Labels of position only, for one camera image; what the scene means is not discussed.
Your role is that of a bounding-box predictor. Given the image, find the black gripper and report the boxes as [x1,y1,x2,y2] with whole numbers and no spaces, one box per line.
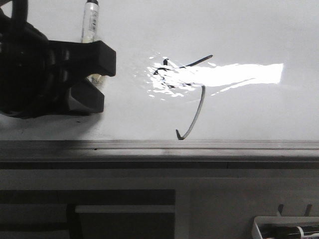
[0,0,117,119]

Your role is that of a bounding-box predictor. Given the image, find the white marker with taped magnet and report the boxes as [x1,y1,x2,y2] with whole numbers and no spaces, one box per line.
[80,0,105,84]

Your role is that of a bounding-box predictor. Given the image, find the white whiteboard surface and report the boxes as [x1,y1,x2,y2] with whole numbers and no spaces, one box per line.
[0,0,319,140]

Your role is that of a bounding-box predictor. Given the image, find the white marker tray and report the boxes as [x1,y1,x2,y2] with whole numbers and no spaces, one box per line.
[251,216,319,239]

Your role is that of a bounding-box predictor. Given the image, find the grey metal whiteboard frame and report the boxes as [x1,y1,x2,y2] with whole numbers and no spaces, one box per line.
[0,140,319,169]

